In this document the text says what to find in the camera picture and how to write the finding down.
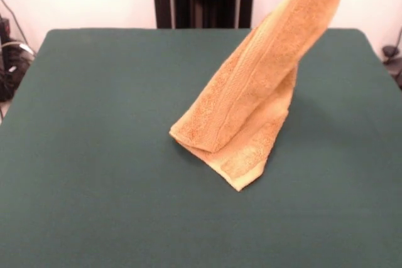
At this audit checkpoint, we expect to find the dark green table cloth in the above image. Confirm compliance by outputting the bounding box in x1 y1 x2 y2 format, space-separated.
0 28 402 268

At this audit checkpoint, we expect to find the thin black cable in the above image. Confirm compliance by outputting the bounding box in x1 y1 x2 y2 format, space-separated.
0 0 31 49

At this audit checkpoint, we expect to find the black floor device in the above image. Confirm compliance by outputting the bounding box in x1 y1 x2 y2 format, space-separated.
381 45 402 90

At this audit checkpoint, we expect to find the orange terry towel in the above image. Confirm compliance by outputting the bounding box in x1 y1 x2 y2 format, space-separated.
168 0 343 192

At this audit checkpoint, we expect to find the black equipment with cables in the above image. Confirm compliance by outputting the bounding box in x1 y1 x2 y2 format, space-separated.
0 16 34 102

